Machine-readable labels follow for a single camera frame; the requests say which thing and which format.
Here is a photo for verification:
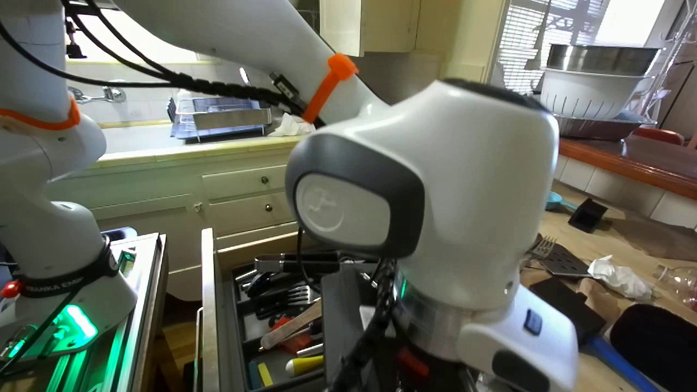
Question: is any open wooden drawer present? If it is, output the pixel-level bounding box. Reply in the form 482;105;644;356
195;225;409;392

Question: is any long black utensil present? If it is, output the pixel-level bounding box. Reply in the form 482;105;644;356
253;250;380;277

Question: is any white crumpled cloth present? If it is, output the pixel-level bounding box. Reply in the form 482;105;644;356
270;112;318;139

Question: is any metal fork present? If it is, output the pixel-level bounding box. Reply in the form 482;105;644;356
280;284;323;307

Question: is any cream sink base cabinet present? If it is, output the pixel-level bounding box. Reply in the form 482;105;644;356
46;133;344;303

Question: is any cream cabinet door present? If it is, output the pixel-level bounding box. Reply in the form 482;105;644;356
318;0;367;59

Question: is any blue measuring scoop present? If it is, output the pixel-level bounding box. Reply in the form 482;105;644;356
542;189;579;215

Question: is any white sink basin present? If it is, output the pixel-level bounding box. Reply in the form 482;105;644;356
95;120;186;156

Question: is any metal robot cart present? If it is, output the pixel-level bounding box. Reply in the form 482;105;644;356
0;229;171;392

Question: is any small black plastic stand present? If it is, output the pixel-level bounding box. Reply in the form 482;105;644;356
566;197;610;236

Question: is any black cloth pad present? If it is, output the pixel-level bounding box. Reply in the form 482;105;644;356
527;277;608;350

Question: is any dark metal baking tray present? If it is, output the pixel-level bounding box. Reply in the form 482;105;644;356
555;115;644;144

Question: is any brown wooden bar shelf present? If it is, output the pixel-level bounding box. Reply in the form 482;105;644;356
555;137;697;202

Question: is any crumpled white plastic wrap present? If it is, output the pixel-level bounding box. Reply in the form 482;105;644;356
587;253;656;303

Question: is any steel cooking pot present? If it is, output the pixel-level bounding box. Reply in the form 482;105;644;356
545;41;662;79

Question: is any wooden kitchen island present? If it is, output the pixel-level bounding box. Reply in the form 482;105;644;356
519;180;697;392

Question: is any red lid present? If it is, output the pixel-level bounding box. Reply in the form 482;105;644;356
633;124;689;148

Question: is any black rounded pad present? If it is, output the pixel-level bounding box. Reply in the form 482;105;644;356
608;303;697;392

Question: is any wooden handled scraper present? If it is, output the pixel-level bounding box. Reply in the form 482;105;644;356
259;301;325;353

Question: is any red handled tool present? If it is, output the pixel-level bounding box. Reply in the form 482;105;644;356
273;314;318;358

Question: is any yellow handled tool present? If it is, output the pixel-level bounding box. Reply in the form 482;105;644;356
284;350;327;379

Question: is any chrome wall faucet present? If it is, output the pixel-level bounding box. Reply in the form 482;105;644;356
67;84;126;105

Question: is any blue plastic handle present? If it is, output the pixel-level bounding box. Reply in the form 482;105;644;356
579;334;662;392

